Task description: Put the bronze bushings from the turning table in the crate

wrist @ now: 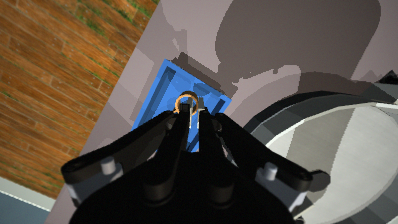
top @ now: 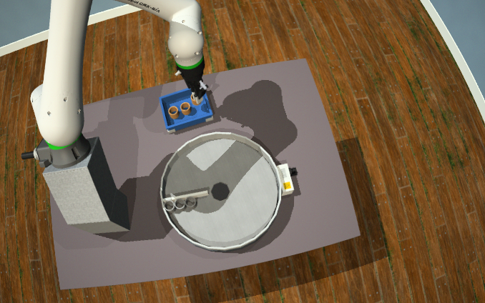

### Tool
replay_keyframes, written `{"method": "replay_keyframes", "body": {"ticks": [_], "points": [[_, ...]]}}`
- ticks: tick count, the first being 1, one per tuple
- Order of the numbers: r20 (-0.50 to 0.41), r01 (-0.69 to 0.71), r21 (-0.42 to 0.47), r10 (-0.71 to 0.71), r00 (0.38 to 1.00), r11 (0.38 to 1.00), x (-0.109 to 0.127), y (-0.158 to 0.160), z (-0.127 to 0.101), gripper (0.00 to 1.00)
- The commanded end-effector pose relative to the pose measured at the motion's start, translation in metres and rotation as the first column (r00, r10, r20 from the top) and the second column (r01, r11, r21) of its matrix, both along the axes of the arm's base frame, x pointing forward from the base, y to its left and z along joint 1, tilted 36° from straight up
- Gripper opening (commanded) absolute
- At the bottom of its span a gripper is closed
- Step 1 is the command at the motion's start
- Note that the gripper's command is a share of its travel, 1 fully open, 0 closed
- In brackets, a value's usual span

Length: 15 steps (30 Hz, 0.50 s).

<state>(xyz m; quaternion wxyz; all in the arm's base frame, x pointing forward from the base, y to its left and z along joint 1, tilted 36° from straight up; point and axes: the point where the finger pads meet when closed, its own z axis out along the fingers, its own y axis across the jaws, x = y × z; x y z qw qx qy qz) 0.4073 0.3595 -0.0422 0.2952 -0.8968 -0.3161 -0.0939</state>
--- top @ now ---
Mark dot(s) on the blue open crate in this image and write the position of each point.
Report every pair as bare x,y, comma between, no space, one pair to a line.
197,112

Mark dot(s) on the bronze bushing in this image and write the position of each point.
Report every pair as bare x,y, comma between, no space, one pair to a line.
172,109
183,105
194,101

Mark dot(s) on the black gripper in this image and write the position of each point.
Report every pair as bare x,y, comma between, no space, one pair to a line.
199,88

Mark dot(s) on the grey metal ring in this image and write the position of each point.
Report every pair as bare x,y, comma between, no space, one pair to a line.
189,198
180,200
169,202

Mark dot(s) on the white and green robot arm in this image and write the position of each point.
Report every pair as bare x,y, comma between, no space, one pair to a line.
60,115

